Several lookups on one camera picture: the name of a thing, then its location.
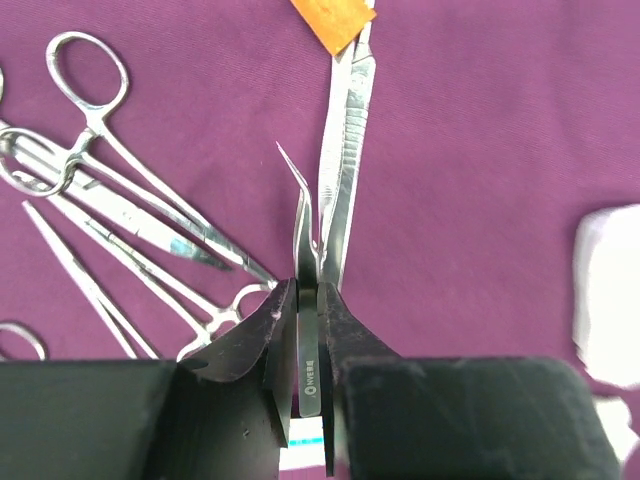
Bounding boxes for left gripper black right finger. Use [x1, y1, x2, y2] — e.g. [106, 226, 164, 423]
[317, 283, 622, 479]

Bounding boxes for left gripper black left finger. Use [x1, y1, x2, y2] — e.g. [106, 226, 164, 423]
[1, 279, 297, 479]

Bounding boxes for suture packet white green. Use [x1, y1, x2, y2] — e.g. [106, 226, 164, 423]
[279, 416, 325, 471]

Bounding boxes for curved tip tweezers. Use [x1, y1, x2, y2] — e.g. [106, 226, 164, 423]
[276, 142, 321, 418]

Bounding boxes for scalpel with orange cover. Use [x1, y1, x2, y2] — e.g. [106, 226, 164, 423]
[281, 1, 376, 291]

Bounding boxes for surgical scissors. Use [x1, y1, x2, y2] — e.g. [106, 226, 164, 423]
[1, 129, 231, 272]

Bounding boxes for hemostat forceps lower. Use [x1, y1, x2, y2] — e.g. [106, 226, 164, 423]
[1, 200, 162, 360]

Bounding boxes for gauze pad middle right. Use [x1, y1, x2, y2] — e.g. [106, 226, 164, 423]
[593, 396, 639, 466]

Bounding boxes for gauze pad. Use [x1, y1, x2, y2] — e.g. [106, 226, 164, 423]
[593, 396, 639, 466]
[573, 204, 639, 389]

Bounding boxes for purple cloth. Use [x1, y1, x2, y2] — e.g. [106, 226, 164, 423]
[0, 0, 640, 480]

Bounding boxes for gauze pad top right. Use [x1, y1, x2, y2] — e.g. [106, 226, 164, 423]
[573, 204, 639, 389]

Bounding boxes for hemostat forceps upper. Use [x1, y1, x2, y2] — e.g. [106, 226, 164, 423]
[1, 31, 277, 288]

